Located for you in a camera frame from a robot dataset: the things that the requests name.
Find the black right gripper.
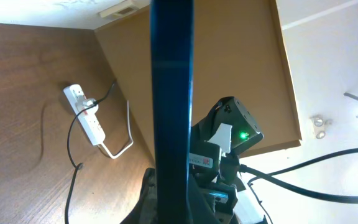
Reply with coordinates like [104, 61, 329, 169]
[189, 141, 246, 224]

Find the white power strip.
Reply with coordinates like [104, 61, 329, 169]
[63, 84, 106, 146]

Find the white charger plug adapter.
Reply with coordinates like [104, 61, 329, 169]
[76, 96, 99, 115]

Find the white wall vent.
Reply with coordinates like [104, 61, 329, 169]
[99, 0, 140, 20]

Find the thin black charger cable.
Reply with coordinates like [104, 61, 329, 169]
[64, 80, 117, 224]

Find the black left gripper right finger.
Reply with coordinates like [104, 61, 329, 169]
[188, 175, 219, 224]

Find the brown wooden board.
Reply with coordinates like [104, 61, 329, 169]
[96, 0, 302, 156]

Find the silver wall fixture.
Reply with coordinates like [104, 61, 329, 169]
[310, 114, 333, 139]

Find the white power strip cord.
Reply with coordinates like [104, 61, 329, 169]
[98, 100, 134, 160]

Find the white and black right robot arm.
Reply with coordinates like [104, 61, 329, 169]
[189, 96, 264, 223]

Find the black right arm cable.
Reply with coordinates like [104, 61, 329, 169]
[239, 146, 358, 205]

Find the blue Galaxy smartphone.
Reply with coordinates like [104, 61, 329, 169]
[150, 0, 194, 223]

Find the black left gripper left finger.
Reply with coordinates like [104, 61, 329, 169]
[121, 168, 157, 224]

